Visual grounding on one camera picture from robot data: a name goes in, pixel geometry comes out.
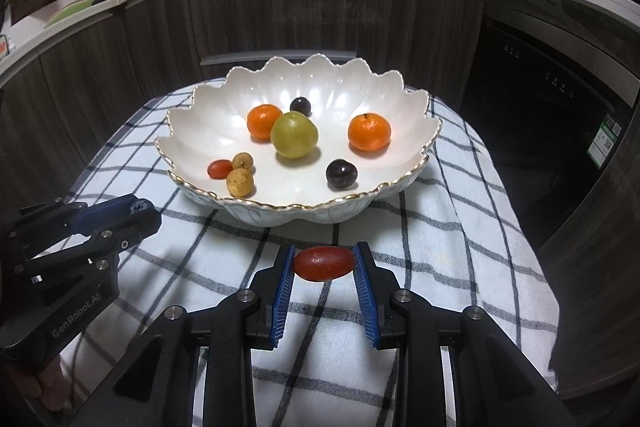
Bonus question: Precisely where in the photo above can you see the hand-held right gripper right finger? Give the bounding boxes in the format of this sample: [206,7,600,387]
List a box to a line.
[351,241,566,427]

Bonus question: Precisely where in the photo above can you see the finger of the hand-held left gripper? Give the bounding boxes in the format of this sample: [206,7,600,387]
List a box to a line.
[7,194,156,253]
[17,209,163,279]

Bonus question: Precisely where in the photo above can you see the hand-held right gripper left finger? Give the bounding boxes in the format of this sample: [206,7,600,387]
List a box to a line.
[90,243,296,427]

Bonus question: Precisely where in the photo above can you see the red grape tomato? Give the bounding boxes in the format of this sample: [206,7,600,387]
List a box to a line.
[293,246,355,283]
[207,159,234,180]

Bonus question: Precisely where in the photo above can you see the white scalloped bowl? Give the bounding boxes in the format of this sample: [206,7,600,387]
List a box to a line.
[154,53,443,227]

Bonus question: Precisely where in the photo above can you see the green apple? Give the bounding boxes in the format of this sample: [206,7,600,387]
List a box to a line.
[270,111,319,160]

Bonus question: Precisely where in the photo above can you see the orange mandarin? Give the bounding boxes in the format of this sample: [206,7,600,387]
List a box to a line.
[247,104,284,141]
[347,113,392,152]

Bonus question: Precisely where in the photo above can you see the person's left hand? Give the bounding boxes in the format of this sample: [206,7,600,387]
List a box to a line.
[0,349,63,415]

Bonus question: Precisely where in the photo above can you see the white checked cloth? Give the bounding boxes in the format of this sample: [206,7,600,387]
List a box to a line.
[52,77,561,427]

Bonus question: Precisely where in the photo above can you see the black built-in dishwasher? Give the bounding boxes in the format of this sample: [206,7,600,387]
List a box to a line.
[462,19,640,253]

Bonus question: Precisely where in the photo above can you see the dark wood kitchen cabinets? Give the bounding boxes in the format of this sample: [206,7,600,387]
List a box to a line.
[0,0,640,398]

